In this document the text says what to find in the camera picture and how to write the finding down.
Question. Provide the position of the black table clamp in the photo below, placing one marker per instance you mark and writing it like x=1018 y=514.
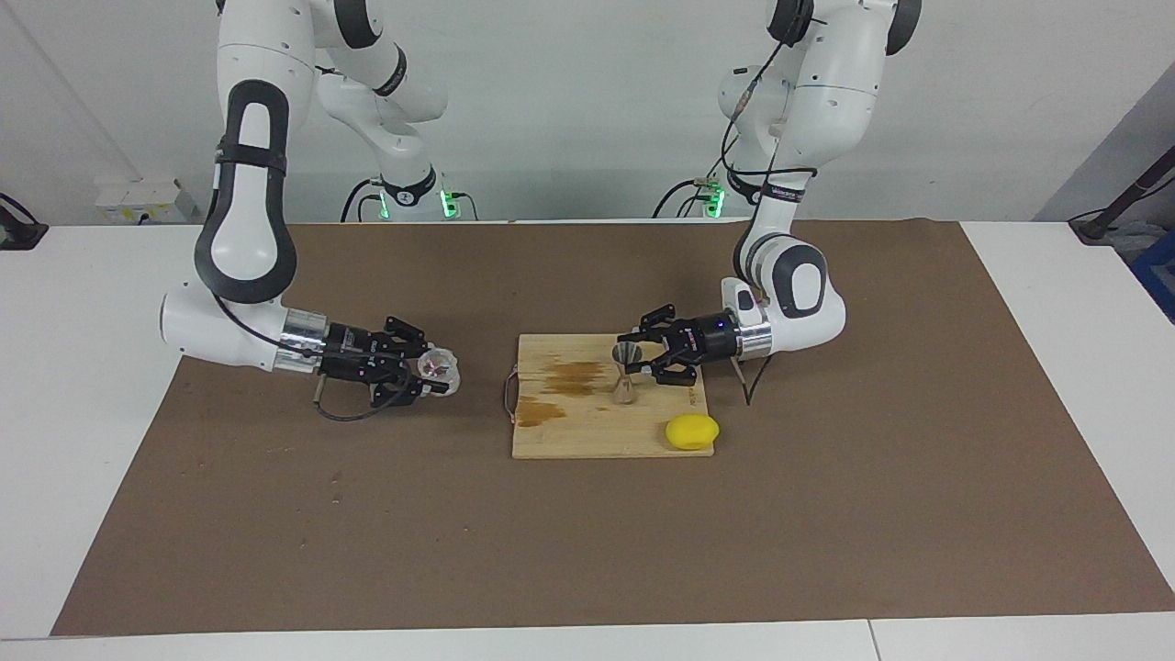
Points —
x=18 y=234

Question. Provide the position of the blue box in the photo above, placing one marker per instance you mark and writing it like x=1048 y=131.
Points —
x=1158 y=266

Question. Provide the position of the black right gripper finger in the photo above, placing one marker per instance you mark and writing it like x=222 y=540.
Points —
x=404 y=387
x=404 y=332

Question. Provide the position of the black stand pole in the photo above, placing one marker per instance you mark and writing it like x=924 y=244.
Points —
x=1097 y=225

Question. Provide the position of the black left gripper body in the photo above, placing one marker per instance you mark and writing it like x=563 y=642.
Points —
x=711 y=338

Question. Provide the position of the yellow lemon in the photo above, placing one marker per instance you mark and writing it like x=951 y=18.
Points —
x=692 y=432

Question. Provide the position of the wooden cutting board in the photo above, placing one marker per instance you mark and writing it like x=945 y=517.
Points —
x=587 y=431

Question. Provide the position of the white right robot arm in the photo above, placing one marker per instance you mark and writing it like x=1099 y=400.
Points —
x=248 y=202

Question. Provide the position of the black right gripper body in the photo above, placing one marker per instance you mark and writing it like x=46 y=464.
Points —
x=358 y=353

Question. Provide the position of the brown table mat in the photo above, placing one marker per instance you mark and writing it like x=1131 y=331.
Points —
x=587 y=551

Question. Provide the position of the small clear glass cup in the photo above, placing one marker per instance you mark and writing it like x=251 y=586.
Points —
x=441 y=370

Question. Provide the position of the white power strip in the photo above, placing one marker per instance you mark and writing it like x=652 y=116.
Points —
x=138 y=197

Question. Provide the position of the steel double jigger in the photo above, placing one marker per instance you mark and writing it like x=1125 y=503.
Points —
x=626 y=390

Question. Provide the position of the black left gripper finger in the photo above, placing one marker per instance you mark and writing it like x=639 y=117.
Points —
x=656 y=326
x=668 y=372

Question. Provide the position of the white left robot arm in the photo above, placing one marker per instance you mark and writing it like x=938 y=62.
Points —
x=826 y=101

